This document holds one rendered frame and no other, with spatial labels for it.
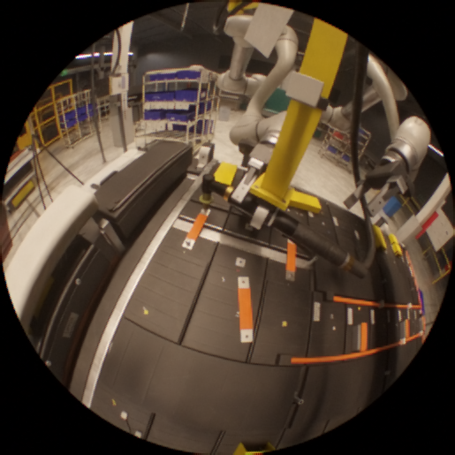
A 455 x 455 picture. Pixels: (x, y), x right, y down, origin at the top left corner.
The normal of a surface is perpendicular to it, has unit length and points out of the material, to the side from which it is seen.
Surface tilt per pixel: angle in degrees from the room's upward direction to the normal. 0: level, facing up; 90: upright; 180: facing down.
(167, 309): 0
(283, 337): 0
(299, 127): 90
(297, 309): 0
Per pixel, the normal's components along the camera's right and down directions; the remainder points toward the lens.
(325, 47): -0.50, 0.61
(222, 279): 0.17, -0.62
